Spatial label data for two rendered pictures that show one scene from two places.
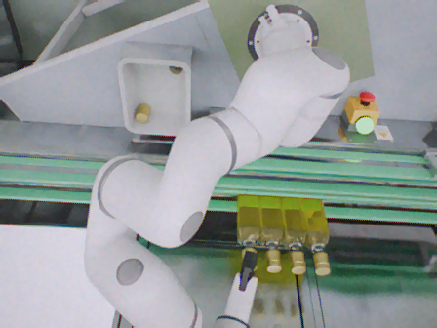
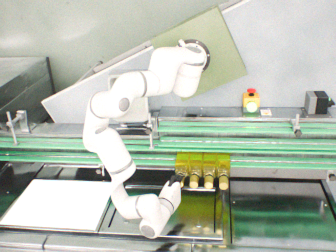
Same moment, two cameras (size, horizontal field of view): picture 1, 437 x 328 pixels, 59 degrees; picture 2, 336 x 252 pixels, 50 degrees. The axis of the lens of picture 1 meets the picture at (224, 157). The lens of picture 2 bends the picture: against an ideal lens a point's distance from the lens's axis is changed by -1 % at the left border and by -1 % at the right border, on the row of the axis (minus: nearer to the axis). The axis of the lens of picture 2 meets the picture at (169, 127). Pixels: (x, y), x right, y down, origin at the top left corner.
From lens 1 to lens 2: 72 cm
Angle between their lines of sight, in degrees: 19
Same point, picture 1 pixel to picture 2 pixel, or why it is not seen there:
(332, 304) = (239, 218)
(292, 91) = (168, 56)
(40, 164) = (64, 140)
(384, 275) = (279, 206)
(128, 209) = (100, 101)
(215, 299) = not seen: hidden behind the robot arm
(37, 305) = (58, 212)
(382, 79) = (261, 81)
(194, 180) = (124, 85)
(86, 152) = not seen: hidden behind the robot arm
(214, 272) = not seen: hidden behind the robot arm
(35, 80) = (65, 96)
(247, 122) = (153, 73)
